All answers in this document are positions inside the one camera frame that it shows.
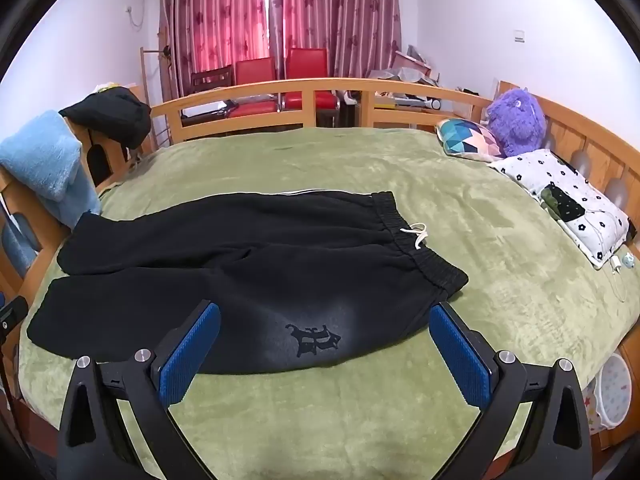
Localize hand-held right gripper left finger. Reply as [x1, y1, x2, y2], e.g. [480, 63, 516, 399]
[57, 300, 222, 480]

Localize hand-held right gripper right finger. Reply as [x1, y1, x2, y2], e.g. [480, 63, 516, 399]
[429, 301, 596, 480]

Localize black pants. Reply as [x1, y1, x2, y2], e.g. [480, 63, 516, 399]
[26, 190, 469, 376]

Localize green fleece blanket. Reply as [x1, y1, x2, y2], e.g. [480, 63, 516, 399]
[17, 127, 640, 480]

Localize white plastic basin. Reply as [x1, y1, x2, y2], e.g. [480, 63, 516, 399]
[585, 355, 633, 433]

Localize light blue fleece towel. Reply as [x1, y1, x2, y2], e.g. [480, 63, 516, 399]
[0, 110, 103, 228]

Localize dark green cloth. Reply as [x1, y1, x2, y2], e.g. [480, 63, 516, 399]
[540, 183, 586, 222]

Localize geometric patterned pillow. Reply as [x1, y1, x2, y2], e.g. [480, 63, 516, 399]
[436, 119, 507, 162]

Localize black garment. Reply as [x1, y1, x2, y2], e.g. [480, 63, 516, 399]
[59, 86, 152, 150]

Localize purple plush toy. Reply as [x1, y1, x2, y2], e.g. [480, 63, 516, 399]
[486, 89, 547, 157]

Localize wooden coat rack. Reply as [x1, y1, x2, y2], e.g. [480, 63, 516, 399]
[139, 46, 174, 107]

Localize dark wooden chair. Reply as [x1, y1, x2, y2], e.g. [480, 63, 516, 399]
[190, 66, 236, 96]

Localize red chair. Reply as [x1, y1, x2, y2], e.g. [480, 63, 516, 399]
[234, 57, 279, 118]
[284, 48, 341, 111]

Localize pile of papers and boxes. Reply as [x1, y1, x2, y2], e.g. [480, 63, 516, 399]
[367, 50, 443, 87]

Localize red flowered curtain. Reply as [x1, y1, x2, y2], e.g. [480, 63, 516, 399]
[159, 0, 402, 93]

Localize white cable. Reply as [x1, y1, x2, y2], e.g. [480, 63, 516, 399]
[606, 255, 632, 305]

